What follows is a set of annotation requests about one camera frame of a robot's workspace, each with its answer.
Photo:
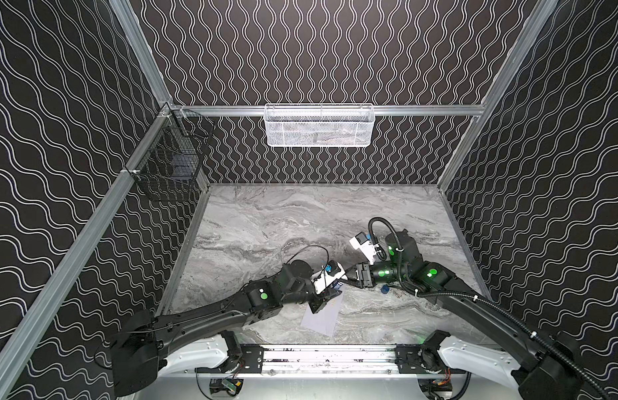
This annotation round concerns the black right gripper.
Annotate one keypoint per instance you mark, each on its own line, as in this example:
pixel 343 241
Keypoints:
pixel 364 275

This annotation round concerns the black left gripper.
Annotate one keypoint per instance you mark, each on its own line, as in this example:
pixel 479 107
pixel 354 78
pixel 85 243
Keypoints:
pixel 318 302

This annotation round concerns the white envelope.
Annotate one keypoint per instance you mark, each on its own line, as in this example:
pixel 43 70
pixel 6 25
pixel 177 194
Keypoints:
pixel 325 321

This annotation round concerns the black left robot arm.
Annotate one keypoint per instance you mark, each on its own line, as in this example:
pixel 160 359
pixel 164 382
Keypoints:
pixel 141 347

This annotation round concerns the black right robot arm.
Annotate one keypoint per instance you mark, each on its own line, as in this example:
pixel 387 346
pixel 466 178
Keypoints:
pixel 534 364

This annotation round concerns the aluminium back crossbar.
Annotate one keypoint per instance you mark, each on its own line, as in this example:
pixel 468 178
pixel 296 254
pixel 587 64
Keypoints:
pixel 378 110

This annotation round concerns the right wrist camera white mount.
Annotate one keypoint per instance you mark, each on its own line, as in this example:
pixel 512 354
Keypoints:
pixel 362 242

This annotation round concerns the white wire mesh basket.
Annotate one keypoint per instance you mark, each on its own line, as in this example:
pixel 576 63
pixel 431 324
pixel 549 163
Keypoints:
pixel 330 125

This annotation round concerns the black wire basket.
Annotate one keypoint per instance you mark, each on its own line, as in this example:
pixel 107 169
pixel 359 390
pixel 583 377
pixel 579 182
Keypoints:
pixel 170 171

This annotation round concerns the aluminium left side rail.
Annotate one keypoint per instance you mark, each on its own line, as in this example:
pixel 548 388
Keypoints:
pixel 22 344

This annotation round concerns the aluminium corner post right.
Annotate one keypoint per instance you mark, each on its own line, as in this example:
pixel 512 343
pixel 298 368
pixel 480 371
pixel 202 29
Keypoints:
pixel 525 40

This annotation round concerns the aluminium corner post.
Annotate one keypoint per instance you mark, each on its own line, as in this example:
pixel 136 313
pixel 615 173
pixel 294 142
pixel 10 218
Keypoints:
pixel 138 43
pixel 525 40

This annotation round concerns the aluminium corner post left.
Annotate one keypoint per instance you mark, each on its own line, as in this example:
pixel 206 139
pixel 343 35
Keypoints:
pixel 138 43

